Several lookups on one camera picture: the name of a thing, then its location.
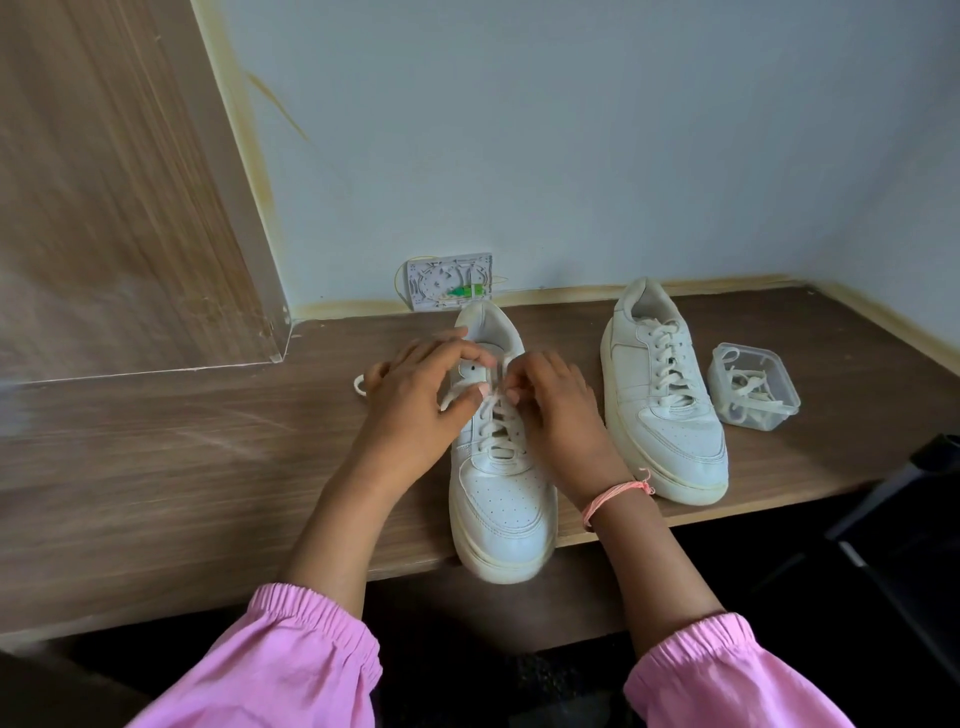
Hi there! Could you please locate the person's left forearm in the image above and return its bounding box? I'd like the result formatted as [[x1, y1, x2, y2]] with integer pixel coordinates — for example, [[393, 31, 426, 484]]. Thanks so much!
[[279, 453, 425, 622]]

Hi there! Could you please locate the wooden cabinet panel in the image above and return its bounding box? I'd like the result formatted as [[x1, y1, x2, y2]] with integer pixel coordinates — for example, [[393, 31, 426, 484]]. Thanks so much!
[[0, 0, 294, 388]]

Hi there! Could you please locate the person's right hand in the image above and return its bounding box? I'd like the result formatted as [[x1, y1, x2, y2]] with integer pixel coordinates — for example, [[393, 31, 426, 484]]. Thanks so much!
[[502, 349, 637, 515]]

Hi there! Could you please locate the black chair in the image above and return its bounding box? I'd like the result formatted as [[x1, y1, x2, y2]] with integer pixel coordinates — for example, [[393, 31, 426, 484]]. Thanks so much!
[[750, 432, 960, 685]]

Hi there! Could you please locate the white shoelace in container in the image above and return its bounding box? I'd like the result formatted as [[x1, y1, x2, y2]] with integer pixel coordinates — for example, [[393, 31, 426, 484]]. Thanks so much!
[[720, 351, 783, 423]]

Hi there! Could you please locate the pink sleeve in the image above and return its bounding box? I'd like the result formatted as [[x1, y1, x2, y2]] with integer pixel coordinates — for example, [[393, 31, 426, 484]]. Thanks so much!
[[126, 582, 384, 728], [623, 612, 857, 728]]

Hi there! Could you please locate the white sneaker fully laced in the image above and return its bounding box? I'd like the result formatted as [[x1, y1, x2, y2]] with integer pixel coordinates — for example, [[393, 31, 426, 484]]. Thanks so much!
[[599, 276, 731, 508]]

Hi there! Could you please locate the person's right forearm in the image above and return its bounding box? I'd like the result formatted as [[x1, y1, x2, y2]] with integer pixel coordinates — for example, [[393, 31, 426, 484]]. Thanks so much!
[[583, 486, 727, 660]]

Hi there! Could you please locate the pink right sleeve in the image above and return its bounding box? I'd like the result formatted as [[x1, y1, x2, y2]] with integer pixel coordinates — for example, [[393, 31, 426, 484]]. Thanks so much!
[[623, 612, 857, 728]]

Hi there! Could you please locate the pink thread bracelet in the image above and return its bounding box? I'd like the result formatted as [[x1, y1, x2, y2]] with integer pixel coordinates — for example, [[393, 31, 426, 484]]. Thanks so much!
[[580, 469, 657, 531]]

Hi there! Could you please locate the pink left sleeve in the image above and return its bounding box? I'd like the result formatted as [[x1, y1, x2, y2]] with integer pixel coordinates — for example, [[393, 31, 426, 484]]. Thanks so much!
[[126, 582, 384, 728]]

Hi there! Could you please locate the white sneaker partly laced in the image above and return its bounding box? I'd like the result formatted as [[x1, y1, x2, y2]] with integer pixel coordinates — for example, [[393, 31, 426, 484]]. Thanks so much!
[[438, 300, 560, 586]]

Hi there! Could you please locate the white tied shoelace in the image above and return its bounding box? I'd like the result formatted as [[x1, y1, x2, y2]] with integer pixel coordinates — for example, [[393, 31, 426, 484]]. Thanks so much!
[[637, 318, 703, 411]]

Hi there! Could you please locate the clear plastic container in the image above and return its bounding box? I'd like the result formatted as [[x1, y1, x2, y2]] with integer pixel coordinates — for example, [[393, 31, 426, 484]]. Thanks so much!
[[705, 342, 802, 433]]

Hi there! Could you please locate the white shoelace being threaded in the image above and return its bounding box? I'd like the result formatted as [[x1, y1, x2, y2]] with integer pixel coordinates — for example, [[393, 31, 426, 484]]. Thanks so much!
[[353, 357, 531, 461]]

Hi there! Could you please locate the white wall socket plate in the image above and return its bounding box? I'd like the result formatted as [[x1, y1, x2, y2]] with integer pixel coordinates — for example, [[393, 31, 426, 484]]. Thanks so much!
[[404, 252, 497, 312]]

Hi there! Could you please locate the person's left hand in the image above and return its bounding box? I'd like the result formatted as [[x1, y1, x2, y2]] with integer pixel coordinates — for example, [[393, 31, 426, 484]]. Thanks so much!
[[341, 330, 500, 492]]

